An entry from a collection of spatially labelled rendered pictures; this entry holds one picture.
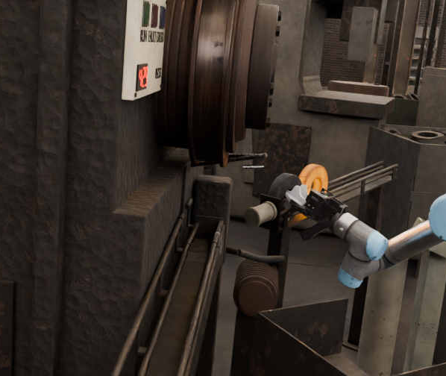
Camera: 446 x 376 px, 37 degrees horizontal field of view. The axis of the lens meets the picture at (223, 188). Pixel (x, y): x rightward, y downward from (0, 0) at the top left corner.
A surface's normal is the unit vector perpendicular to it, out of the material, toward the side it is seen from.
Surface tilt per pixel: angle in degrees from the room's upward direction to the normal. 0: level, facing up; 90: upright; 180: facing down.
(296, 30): 90
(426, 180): 90
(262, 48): 69
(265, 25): 51
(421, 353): 90
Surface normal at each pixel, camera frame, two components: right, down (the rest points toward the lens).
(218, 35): -0.05, -0.08
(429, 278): -0.08, 0.21
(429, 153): 0.18, 0.23
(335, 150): -0.32, 0.18
